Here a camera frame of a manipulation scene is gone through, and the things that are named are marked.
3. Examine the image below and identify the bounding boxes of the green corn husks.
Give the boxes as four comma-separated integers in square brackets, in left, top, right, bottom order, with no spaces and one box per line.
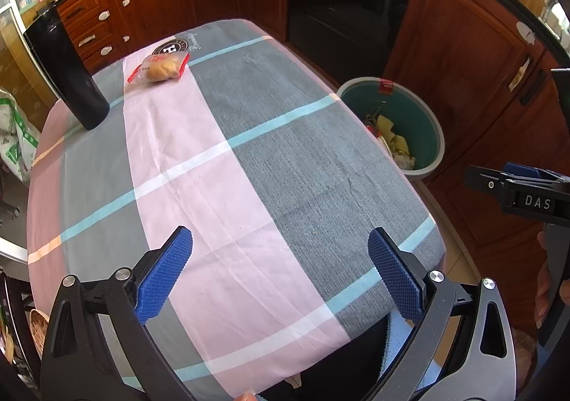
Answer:
[364,114,416,171]

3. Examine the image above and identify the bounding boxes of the teal trash bin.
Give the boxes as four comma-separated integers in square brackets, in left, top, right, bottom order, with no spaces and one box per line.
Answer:
[337,77,445,180]

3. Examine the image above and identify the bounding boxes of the person's right hand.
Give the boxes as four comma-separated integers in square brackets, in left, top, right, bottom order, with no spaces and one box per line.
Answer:
[533,230,570,331]

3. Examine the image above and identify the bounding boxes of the person's left hand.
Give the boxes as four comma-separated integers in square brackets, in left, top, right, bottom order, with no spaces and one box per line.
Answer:
[235,389,257,401]

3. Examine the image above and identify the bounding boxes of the wooden bowl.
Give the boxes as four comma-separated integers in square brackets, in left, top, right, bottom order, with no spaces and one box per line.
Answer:
[29,308,49,358]

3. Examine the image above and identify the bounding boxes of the dark wooden chair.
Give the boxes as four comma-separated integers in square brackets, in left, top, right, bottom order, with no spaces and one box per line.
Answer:
[0,240,44,389]

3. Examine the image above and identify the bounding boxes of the plaid tablecloth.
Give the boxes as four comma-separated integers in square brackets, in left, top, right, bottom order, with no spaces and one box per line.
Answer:
[27,19,445,400]

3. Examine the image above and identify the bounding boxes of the green white sack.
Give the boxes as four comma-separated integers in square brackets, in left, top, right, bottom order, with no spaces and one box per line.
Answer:
[0,88,40,184]

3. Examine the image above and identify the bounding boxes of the packaged bread bun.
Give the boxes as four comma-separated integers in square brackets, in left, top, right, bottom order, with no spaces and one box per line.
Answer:
[128,51,190,85]

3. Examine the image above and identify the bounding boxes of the black built-in oven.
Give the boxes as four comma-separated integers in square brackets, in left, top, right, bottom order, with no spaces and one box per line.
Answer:
[288,0,409,84]

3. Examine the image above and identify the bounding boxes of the black thermos bottle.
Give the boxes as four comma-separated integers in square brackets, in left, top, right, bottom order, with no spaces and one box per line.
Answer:
[24,4,110,130]

